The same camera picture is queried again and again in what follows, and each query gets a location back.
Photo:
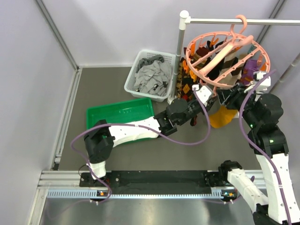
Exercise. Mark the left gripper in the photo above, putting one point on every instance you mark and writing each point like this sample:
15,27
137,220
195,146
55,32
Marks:
209,104

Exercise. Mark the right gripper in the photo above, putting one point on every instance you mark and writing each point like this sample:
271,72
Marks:
233,94

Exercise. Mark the pink round clip hanger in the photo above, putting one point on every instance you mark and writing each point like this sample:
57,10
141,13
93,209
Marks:
232,43

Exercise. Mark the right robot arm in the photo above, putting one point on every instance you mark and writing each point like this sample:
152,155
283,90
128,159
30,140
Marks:
261,112

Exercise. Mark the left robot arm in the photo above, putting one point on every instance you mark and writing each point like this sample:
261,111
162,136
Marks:
102,138

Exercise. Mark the black argyle sock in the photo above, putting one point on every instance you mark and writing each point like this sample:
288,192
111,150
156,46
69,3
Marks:
185,81

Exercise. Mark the black white striped sock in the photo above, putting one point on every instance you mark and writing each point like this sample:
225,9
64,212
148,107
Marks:
224,64

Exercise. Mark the grey clothes pile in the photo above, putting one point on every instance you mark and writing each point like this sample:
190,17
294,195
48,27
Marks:
153,76

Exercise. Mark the white plastic laundry basket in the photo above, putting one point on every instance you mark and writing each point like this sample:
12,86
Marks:
128,86

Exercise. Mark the green plastic tray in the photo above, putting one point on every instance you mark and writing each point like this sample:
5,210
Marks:
138,112

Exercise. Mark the white metal clothes rack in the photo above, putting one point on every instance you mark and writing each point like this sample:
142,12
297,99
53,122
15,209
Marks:
185,19

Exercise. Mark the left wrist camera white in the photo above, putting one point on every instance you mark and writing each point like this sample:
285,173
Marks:
202,93

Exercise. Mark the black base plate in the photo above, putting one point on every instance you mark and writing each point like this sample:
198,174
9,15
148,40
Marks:
166,182

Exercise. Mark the grey slotted cable duct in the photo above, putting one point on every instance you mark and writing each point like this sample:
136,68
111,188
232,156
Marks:
97,194

